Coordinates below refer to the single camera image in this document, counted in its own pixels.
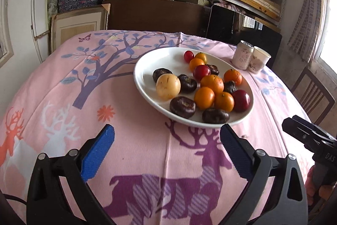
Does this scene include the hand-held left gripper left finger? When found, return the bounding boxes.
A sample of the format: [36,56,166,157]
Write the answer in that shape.
[26,124,115,225]

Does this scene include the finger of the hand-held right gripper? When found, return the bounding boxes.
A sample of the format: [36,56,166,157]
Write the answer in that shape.
[292,115,329,136]
[282,118,331,148]

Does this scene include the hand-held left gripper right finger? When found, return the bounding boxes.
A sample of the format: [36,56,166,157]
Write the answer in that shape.
[220,124,308,225]

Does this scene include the dark water chestnut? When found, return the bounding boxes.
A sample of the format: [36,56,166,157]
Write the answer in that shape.
[169,96,196,118]
[223,81,237,94]
[153,68,173,82]
[178,74,198,93]
[206,64,220,76]
[202,108,230,124]

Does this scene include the smooth orange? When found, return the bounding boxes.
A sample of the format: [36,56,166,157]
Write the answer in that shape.
[214,92,235,112]
[189,58,205,71]
[194,86,215,110]

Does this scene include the medium red plum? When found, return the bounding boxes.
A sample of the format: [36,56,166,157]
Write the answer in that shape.
[232,90,251,113]

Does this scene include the large rough orange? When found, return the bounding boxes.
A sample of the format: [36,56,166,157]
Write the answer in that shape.
[200,74,224,95]

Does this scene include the rough mandarin with stem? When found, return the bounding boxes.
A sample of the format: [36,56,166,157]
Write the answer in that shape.
[224,69,243,86]

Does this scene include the large red plum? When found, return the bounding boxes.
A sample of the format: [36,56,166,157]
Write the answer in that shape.
[193,65,211,82]

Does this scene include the yellow plum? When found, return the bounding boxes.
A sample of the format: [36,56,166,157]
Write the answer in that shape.
[155,74,181,101]

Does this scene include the small yellowish orange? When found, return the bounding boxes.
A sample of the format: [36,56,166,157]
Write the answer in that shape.
[194,52,208,63]

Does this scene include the white oval plate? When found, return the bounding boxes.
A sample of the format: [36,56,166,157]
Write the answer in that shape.
[133,47,254,128]

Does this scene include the person's right hand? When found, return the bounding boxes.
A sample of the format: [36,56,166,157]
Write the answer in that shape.
[305,166,337,207]

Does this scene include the dark wooden chair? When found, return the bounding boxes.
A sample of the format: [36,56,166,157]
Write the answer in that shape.
[291,65,336,125]

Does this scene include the pink deer print tablecloth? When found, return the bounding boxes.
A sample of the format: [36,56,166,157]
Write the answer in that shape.
[0,29,316,225]

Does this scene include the white paper cup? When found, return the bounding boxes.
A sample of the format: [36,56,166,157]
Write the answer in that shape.
[247,46,271,75]

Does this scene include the pale drink can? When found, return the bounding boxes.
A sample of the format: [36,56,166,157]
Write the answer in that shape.
[232,40,255,70]

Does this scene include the bright side window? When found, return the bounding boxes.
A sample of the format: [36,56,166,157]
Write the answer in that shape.
[317,0,337,70]

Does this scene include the brick pattern curtain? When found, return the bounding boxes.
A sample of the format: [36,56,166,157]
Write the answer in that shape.
[287,0,327,62]

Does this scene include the glossy black panel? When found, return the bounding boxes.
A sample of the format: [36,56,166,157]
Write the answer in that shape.
[206,5,283,67]

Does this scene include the white leaning board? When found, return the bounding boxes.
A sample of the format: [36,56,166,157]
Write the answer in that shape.
[31,0,53,63]

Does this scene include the black cable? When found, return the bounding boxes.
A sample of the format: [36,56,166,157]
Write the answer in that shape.
[4,194,28,206]

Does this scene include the leaning picture frame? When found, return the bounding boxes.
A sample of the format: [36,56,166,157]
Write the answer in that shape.
[51,5,111,53]

